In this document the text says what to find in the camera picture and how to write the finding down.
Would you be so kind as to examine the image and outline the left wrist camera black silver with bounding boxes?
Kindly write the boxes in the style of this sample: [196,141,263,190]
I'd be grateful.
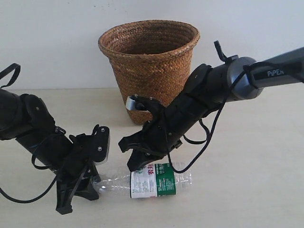
[92,124,111,165]

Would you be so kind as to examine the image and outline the wrist camera black silver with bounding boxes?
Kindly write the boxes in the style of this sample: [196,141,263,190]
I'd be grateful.
[125,94,166,125]
[92,124,111,165]

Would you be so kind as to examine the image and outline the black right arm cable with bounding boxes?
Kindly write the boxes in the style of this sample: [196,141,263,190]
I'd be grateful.
[166,40,259,173]

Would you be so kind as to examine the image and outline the brown woven wicker basket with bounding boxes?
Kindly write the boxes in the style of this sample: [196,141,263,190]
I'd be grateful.
[97,20,200,125]

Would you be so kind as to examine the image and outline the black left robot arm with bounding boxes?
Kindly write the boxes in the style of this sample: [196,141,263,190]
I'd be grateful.
[0,89,99,214]

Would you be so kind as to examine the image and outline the right wrist camera black silver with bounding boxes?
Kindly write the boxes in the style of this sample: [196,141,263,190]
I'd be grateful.
[125,94,166,125]

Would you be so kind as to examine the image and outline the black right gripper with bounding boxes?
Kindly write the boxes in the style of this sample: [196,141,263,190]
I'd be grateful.
[118,120,182,171]

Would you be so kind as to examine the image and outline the clear plastic bottle green label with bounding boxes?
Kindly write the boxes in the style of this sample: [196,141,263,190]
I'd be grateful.
[91,162,192,199]

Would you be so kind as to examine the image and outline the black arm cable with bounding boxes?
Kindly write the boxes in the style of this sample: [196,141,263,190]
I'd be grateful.
[0,63,92,203]
[166,40,259,173]

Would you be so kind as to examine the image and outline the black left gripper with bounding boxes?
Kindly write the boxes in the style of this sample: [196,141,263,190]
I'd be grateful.
[56,133,99,209]

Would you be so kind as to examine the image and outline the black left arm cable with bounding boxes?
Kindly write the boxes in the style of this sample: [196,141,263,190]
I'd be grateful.
[0,63,92,203]

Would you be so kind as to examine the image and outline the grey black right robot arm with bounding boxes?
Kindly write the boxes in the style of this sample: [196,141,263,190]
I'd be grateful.
[118,42,304,171]

